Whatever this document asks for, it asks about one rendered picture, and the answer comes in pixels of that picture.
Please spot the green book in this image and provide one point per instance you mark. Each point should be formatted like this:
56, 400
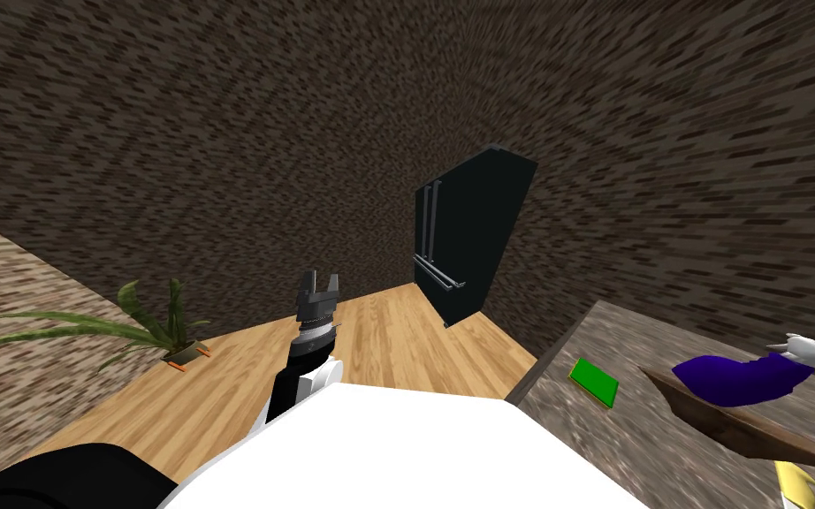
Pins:
593, 382

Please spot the black fridge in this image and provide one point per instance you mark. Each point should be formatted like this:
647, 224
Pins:
475, 233

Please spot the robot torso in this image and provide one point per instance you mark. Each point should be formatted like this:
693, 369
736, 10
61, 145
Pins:
407, 452

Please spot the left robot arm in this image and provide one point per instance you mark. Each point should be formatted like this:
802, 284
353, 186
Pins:
301, 375

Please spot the green potted plant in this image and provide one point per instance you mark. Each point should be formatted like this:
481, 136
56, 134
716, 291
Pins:
156, 325

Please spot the brown wooden tray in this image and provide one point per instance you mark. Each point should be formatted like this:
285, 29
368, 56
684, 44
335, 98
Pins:
733, 424

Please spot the purple and white bottle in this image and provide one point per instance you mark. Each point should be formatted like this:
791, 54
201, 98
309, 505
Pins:
740, 378

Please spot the yellow pointed object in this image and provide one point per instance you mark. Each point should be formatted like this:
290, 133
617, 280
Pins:
796, 486

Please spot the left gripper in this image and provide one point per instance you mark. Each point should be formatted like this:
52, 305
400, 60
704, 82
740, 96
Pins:
317, 307

